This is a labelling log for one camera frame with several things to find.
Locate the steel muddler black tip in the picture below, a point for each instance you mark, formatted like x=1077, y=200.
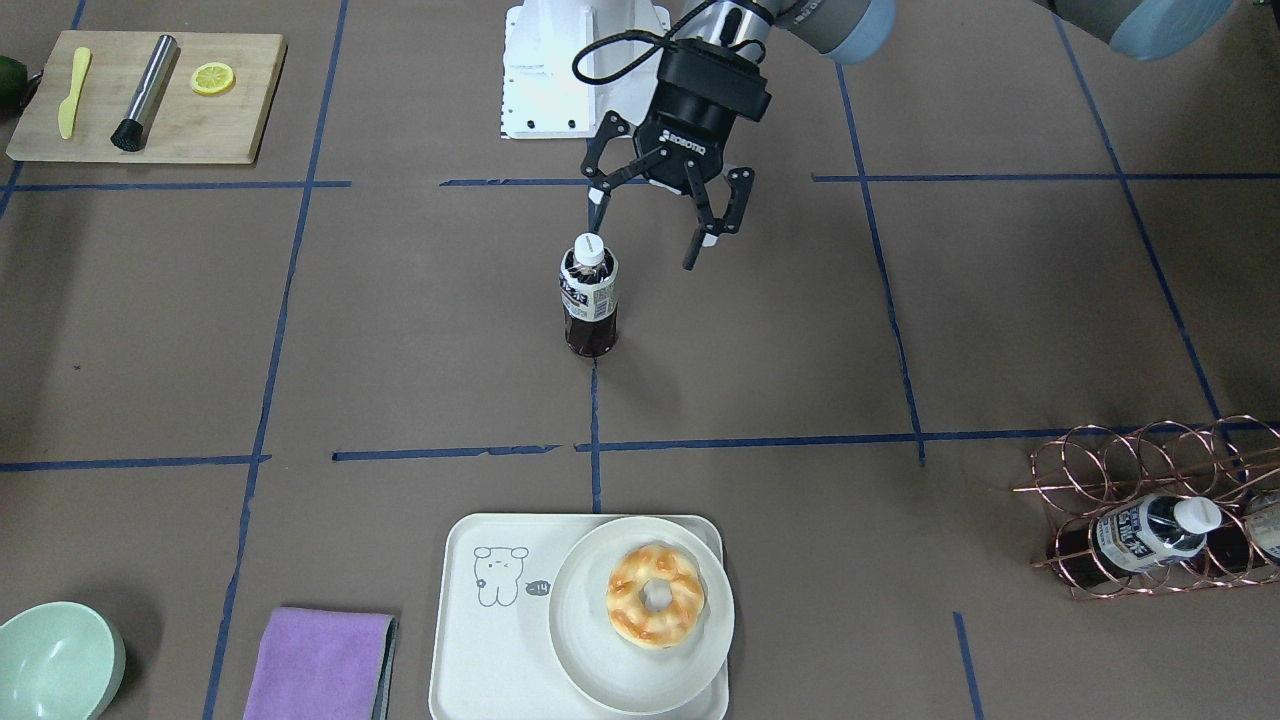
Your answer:
x=132, y=131

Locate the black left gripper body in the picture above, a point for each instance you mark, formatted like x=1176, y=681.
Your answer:
x=692, y=133

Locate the purple folded cloth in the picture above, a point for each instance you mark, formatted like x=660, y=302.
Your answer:
x=318, y=664

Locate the lemon slice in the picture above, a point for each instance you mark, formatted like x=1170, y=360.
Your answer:
x=212, y=79

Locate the bamboo cutting board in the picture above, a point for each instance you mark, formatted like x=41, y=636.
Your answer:
x=188, y=128

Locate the mint green bowl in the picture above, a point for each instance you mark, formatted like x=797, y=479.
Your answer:
x=59, y=660

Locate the cream round plate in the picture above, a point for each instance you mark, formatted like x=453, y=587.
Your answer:
x=688, y=681

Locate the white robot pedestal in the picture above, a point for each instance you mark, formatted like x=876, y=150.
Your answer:
x=542, y=98

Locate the cream serving tray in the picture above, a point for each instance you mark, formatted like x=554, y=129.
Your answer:
x=492, y=657

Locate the glazed donut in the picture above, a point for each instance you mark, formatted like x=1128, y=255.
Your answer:
x=654, y=597

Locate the copper wire bottle rack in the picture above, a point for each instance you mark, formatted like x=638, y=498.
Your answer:
x=1090, y=470

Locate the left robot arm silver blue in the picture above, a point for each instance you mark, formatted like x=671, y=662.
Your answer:
x=844, y=32

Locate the yellow plastic knife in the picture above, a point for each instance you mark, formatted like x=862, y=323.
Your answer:
x=68, y=107

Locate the tea bottle white cap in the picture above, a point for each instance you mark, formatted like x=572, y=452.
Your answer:
x=587, y=278

